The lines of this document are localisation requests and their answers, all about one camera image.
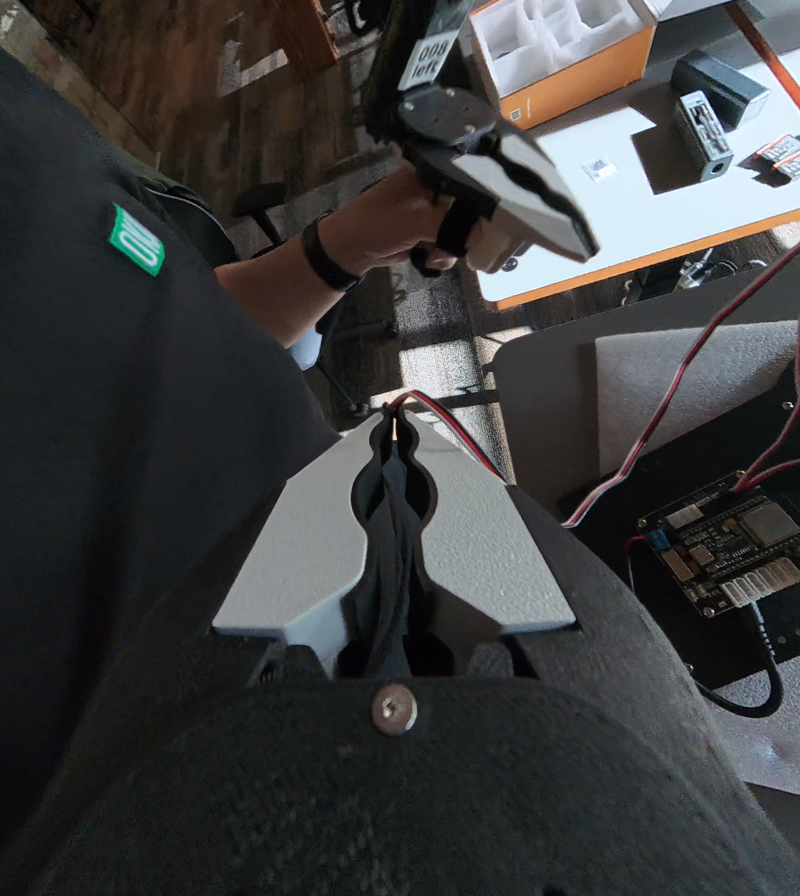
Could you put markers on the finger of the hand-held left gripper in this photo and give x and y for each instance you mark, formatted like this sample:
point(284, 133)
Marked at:
point(519, 210)
point(547, 178)

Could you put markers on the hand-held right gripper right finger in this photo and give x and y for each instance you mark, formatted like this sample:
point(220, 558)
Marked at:
point(498, 560)

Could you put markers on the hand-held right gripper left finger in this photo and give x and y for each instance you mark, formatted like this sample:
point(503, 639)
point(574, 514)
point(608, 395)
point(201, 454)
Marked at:
point(302, 560)

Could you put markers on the white desk with orange edge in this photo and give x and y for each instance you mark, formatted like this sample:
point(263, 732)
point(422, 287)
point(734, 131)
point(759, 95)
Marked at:
point(687, 224)

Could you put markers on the dark desk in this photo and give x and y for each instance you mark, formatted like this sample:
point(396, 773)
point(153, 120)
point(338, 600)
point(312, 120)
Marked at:
point(547, 392)

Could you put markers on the person's left hand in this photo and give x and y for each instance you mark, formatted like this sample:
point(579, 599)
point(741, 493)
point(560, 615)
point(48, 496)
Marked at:
point(386, 224)

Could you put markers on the tiny clear bag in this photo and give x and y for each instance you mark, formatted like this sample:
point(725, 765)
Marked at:
point(599, 170)

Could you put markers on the orange cardboard box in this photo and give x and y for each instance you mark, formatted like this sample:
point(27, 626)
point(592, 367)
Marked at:
point(582, 91)

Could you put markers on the grey metal device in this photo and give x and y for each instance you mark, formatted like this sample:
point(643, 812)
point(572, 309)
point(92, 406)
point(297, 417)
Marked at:
point(704, 136)

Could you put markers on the black wrist band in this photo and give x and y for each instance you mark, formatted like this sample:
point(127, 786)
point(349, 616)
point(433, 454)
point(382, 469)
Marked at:
point(326, 255)

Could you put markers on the black office chair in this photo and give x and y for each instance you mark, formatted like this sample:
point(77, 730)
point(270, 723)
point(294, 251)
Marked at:
point(258, 198)

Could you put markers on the black rectangular box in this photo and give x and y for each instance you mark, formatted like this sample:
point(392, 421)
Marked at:
point(715, 80)

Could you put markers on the black controller circuit board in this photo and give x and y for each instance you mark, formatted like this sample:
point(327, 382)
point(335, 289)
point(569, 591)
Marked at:
point(722, 546)

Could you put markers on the grey foam sheet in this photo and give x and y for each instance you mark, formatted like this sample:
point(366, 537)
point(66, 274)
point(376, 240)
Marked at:
point(687, 378)

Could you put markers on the olive green cloth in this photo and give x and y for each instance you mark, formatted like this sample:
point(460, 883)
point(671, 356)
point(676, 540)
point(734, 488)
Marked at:
point(190, 217)

